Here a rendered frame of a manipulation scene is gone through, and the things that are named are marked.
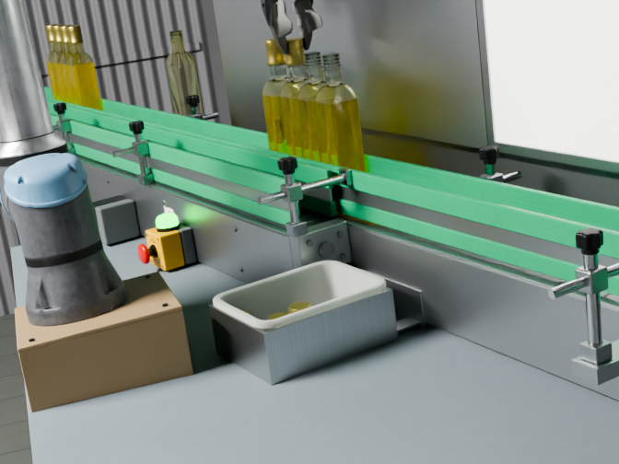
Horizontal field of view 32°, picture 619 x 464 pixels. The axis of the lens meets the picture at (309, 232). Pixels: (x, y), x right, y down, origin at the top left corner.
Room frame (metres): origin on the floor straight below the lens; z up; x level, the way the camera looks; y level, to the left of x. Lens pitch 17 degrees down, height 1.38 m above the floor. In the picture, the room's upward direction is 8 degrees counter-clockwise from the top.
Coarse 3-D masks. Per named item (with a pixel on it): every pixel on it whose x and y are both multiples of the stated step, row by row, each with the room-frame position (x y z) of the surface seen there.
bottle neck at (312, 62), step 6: (306, 54) 1.86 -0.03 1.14; (312, 54) 1.86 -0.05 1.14; (318, 54) 1.86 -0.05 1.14; (306, 60) 1.86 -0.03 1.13; (312, 60) 1.86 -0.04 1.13; (318, 60) 1.86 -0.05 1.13; (306, 66) 1.86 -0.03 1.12; (312, 66) 1.86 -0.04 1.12; (318, 66) 1.86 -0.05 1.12; (306, 72) 1.87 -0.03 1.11; (312, 72) 1.86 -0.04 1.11; (318, 72) 1.86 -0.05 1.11; (312, 78) 1.86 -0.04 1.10; (318, 78) 1.86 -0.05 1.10
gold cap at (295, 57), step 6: (288, 42) 1.91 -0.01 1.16; (294, 42) 1.90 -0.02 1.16; (300, 42) 1.91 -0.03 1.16; (288, 48) 1.91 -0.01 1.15; (294, 48) 1.90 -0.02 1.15; (300, 48) 1.91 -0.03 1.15; (288, 54) 1.91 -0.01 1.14; (294, 54) 1.90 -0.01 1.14; (300, 54) 1.91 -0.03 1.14; (288, 60) 1.91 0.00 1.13; (294, 60) 1.90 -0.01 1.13; (300, 60) 1.91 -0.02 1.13
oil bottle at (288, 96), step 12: (288, 84) 1.91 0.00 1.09; (300, 84) 1.90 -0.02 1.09; (288, 96) 1.90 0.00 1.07; (288, 108) 1.90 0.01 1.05; (288, 120) 1.91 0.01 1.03; (288, 132) 1.91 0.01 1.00; (300, 132) 1.89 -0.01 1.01; (288, 144) 1.92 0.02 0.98; (300, 144) 1.89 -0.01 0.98; (300, 156) 1.89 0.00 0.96
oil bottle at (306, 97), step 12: (312, 84) 1.86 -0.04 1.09; (324, 84) 1.86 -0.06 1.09; (300, 96) 1.87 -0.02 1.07; (312, 96) 1.84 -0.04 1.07; (300, 108) 1.87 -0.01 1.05; (312, 108) 1.84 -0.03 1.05; (300, 120) 1.87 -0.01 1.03; (312, 120) 1.84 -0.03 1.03; (312, 132) 1.84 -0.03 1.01; (312, 144) 1.85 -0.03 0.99; (312, 156) 1.85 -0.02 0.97
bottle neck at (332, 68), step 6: (324, 54) 1.83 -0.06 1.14; (330, 54) 1.83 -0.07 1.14; (336, 54) 1.81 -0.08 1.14; (324, 60) 1.81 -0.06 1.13; (330, 60) 1.81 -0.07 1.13; (336, 60) 1.81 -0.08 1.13; (324, 66) 1.81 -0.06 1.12; (330, 66) 1.81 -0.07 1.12; (336, 66) 1.81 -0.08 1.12; (324, 72) 1.81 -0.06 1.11; (330, 72) 1.81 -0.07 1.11; (336, 72) 1.81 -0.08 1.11; (330, 78) 1.81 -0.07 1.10; (336, 78) 1.81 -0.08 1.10; (330, 84) 1.81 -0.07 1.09
